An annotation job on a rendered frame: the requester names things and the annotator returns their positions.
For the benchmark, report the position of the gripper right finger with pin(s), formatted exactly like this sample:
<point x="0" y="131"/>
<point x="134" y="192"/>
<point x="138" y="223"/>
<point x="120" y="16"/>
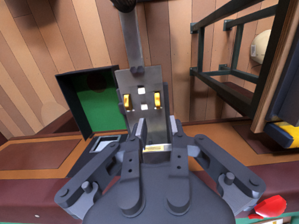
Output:
<point x="224" y="163"/>

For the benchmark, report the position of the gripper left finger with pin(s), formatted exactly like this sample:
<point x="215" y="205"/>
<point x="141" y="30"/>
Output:
<point x="93" y="170"/>

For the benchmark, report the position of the brown wooden pool table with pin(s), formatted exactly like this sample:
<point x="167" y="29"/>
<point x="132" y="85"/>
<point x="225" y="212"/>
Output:
<point x="35" y="161"/>

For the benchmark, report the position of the grey metal coin mech body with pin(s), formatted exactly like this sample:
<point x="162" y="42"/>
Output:
<point x="154" y="121"/>

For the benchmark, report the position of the dark brown ball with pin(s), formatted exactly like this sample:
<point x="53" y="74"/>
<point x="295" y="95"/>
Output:
<point x="95" y="82"/>

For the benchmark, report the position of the dark box with green felt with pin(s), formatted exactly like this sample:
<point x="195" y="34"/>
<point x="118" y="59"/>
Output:
<point x="102" y="109"/>

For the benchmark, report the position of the red angular object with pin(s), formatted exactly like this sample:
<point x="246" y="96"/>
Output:
<point x="271" y="205"/>

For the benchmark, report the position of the yellow label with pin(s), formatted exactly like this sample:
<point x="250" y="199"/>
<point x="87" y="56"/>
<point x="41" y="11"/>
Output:
<point x="153" y="148"/>

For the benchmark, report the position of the blue and yellow case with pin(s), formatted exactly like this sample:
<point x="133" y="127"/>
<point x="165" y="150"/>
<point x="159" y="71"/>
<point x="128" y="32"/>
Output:
<point x="286" y="93"/>

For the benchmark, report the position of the light wooden board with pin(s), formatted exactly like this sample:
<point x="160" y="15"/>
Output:
<point x="273" y="79"/>

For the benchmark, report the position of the cream round object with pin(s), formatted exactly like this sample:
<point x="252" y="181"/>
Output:
<point x="261" y="46"/>

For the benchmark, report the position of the dark green metal frame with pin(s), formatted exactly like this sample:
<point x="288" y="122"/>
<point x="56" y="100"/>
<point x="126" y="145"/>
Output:
<point x="224" y="87"/>

